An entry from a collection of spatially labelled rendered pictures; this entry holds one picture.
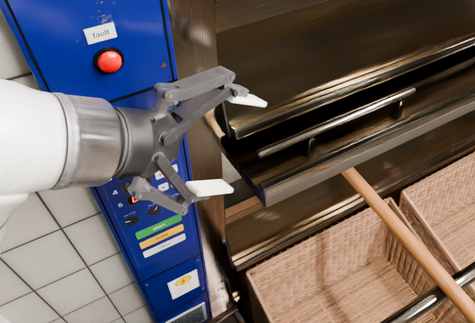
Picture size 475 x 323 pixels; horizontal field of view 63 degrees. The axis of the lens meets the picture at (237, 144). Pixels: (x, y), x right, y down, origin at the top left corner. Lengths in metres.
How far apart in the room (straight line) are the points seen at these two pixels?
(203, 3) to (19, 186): 0.31
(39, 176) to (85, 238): 0.42
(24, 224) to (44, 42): 0.33
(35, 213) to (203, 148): 0.28
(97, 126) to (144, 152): 0.06
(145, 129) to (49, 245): 0.40
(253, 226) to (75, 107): 0.74
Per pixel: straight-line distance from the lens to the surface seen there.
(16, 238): 0.72
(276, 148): 0.62
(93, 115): 0.38
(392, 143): 0.75
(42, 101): 0.36
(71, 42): 0.46
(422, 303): 0.87
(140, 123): 0.41
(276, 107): 0.68
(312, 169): 0.64
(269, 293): 1.31
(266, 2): 0.57
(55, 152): 0.35
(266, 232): 1.07
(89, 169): 0.38
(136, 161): 0.40
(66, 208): 0.69
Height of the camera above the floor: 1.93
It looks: 49 degrees down
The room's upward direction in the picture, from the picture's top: straight up
